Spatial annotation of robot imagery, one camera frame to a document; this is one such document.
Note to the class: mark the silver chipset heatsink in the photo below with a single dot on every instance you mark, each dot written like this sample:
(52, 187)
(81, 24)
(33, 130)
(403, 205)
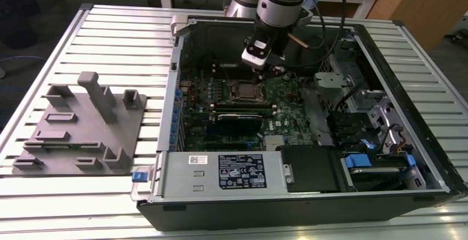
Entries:
(276, 140)

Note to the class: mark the black PC case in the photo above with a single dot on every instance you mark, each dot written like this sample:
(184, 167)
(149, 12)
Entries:
(263, 212)

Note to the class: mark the wooden cabinet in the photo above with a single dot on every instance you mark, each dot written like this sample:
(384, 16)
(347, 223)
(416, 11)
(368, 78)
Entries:
(420, 4)

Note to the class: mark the black plastic cover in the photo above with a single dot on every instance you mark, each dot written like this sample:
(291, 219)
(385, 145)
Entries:
(312, 168)

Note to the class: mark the hard disk in blue carrier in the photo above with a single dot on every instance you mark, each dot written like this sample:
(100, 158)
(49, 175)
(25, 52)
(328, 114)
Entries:
(357, 161)

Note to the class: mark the CPU socket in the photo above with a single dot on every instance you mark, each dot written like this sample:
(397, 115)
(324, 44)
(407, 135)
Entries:
(229, 100)

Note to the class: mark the blue plastic clip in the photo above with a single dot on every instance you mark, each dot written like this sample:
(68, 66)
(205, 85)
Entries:
(409, 160)

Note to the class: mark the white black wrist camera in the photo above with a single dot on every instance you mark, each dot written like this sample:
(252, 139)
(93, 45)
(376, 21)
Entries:
(257, 49)

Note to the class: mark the silver CPU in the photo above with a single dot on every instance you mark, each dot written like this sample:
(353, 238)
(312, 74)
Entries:
(248, 90)

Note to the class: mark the silver metal drive cage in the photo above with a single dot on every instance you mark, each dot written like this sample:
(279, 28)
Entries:
(347, 64)

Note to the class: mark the green motherboard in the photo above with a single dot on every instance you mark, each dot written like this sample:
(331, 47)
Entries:
(296, 125)

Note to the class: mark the blue case latch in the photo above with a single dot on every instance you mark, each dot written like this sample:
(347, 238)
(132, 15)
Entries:
(139, 176)

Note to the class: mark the black graphics card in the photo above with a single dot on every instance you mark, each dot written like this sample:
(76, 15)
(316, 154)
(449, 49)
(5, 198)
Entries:
(239, 125)

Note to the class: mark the grey power supply unit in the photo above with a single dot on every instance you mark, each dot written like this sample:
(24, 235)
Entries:
(183, 177)

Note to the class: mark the silver bracket with hole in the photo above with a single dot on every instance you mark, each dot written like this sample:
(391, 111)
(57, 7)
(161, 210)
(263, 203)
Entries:
(321, 83)

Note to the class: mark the grey parts rack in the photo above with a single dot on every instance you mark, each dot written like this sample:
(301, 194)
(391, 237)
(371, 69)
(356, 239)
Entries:
(91, 147)

